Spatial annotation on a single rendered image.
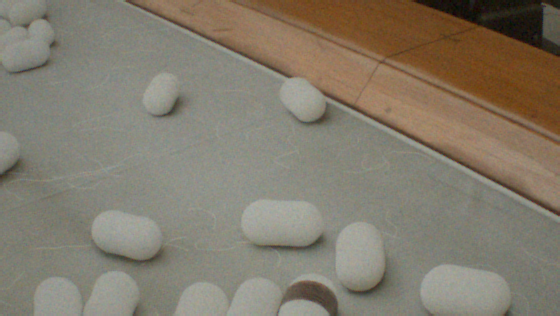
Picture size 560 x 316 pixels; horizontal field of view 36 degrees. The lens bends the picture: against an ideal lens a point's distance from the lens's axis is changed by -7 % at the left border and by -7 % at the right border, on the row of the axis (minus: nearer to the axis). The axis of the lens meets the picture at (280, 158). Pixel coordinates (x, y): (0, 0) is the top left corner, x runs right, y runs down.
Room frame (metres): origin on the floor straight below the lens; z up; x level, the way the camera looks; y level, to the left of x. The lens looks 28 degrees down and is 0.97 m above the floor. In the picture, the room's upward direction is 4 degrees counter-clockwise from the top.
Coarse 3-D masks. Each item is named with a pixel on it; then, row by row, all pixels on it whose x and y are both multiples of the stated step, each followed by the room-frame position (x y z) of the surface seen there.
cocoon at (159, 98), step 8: (152, 80) 0.49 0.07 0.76; (160, 80) 0.49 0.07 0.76; (168, 80) 0.49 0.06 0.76; (176, 80) 0.49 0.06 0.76; (152, 88) 0.48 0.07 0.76; (160, 88) 0.48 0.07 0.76; (168, 88) 0.48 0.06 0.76; (176, 88) 0.49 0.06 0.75; (144, 96) 0.48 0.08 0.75; (152, 96) 0.47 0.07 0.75; (160, 96) 0.47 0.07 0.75; (168, 96) 0.48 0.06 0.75; (176, 96) 0.49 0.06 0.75; (144, 104) 0.48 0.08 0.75; (152, 104) 0.47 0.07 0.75; (160, 104) 0.47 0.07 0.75; (168, 104) 0.47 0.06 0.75; (152, 112) 0.47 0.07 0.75; (160, 112) 0.47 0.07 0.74
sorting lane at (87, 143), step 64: (0, 0) 0.76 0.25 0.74; (64, 0) 0.73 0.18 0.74; (0, 64) 0.59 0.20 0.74; (64, 64) 0.58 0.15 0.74; (128, 64) 0.57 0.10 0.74; (192, 64) 0.55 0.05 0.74; (256, 64) 0.54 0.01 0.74; (0, 128) 0.48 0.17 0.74; (64, 128) 0.47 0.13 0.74; (128, 128) 0.47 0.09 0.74; (192, 128) 0.46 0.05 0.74; (256, 128) 0.45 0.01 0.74; (320, 128) 0.45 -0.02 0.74; (384, 128) 0.44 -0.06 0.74; (0, 192) 0.40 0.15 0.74; (64, 192) 0.40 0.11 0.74; (128, 192) 0.39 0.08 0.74; (192, 192) 0.39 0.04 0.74; (256, 192) 0.38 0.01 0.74; (320, 192) 0.38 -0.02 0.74; (384, 192) 0.38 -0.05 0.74; (448, 192) 0.37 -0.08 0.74; (512, 192) 0.36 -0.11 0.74; (0, 256) 0.34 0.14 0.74; (64, 256) 0.34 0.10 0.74; (192, 256) 0.33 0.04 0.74; (256, 256) 0.33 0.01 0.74; (320, 256) 0.33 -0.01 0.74; (448, 256) 0.32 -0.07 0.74; (512, 256) 0.31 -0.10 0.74
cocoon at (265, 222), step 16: (256, 208) 0.34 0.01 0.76; (272, 208) 0.34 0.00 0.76; (288, 208) 0.34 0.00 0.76; (304, 208) 0.33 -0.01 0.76; (256, 224) 0.33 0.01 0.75; (272, 224) 0.33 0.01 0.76; (288, 224) 0.33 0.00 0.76; (304, 224) 0.33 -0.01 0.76; (320, 224) 0.33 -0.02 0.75; (256, 240) 0.33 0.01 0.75; (272, 240) 0.33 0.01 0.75; (288, 240) 0.33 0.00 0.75; (304, 240) 0.33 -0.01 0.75
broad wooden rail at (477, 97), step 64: (128, 0) 0.70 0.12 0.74; (192, 0) 0.64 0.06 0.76; (256, 0) 0.60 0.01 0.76; (320, 0) 0.59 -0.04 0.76; (384, 0) 0.59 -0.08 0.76; (320, 64) 0.51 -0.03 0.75; (384, 64) 0.48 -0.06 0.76; (448, 64) 0.47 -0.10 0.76; (512, 64) 0.47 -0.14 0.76; (448, 128) 0.42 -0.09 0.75; (512, 128) 0.39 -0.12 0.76
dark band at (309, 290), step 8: (304, 280) 0.28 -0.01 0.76; (312, 280) 0.28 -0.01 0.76; (288, 288) 0.28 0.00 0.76; (296, 288) 0.28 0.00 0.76; (304, 288) 0.28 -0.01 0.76; (312, 288) 0.27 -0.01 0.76; (320, 288) 0.28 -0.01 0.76; (328, 288) 0.28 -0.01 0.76; (288, 296) 0.27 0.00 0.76; (296, 296) 0.27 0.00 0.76; (304, 296) 0.27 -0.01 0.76; (312, 296) 0.27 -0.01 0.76; (320, 296) 0.27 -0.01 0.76; (328, 296) 0.27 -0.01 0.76; (280, 304) 0.27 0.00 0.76; (320, 304) 0.27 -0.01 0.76; (328, 304) 0.27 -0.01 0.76; (336, 304) 0.28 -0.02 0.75
